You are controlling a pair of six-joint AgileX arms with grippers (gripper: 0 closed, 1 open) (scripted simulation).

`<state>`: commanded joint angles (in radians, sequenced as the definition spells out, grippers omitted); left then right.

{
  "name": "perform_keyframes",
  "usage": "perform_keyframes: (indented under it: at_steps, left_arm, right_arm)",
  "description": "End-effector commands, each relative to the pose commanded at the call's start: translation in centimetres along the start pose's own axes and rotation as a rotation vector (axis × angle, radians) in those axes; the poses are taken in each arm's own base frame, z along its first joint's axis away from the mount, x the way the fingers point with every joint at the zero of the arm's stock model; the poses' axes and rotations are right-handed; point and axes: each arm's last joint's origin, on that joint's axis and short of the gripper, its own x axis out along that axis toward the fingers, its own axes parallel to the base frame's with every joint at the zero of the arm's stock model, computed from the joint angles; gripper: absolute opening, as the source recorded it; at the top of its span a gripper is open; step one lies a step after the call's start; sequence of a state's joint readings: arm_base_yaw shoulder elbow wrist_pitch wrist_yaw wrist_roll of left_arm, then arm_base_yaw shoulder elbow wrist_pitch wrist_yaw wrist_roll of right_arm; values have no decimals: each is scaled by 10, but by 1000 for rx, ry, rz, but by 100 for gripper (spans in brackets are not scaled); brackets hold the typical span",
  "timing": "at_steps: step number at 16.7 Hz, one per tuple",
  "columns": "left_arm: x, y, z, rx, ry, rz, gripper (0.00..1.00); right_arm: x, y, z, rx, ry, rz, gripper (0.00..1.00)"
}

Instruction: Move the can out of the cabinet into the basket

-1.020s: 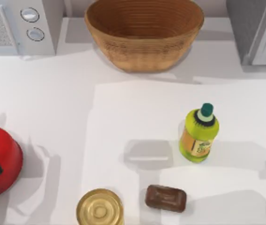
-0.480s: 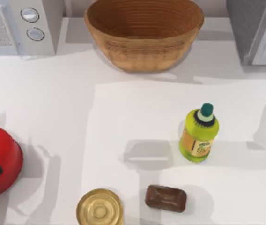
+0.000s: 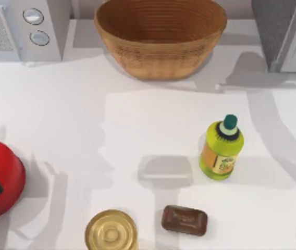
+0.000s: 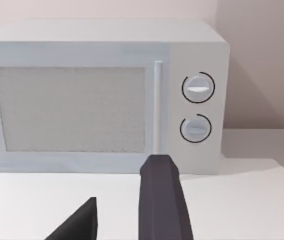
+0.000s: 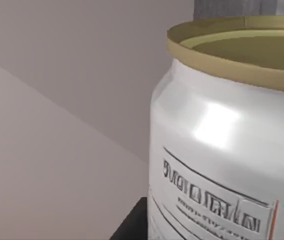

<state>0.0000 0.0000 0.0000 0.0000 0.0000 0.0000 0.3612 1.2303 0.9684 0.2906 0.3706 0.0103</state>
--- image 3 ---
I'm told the green bottle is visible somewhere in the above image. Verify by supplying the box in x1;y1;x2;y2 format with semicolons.
199;114;244;181

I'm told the brown wicker basket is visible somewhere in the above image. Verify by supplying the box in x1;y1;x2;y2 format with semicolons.
93;0;228;81

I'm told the brown soap bar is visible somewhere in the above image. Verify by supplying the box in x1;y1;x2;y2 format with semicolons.
161;205;208;237

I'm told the gold can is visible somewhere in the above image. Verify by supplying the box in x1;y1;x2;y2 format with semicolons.
84;208;139;250

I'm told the round microwave knob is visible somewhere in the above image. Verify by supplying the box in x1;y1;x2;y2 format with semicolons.
29;30;51;46
22;8;45;25

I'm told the red bowl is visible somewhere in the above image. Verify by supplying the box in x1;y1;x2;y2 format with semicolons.
0;137;27;224

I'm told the pale microwave oven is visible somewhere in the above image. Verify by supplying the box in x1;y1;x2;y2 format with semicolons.
0;0;72;63

